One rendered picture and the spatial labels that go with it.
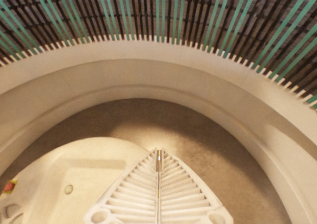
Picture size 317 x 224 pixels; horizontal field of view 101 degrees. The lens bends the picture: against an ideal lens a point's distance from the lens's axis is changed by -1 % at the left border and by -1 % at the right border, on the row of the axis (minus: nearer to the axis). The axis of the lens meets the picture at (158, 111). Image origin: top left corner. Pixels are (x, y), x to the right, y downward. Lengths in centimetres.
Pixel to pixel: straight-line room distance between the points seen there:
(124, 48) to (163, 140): 59
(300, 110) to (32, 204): 90
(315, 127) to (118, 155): 67
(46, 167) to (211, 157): 81
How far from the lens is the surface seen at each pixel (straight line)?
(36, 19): 73
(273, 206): 106
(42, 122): 116
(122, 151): 51
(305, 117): 68
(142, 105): 105
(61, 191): 63
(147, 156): 16
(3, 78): 87
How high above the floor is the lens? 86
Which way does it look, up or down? 58 degrees down
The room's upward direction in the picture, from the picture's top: 1 degrees counter-clockwise
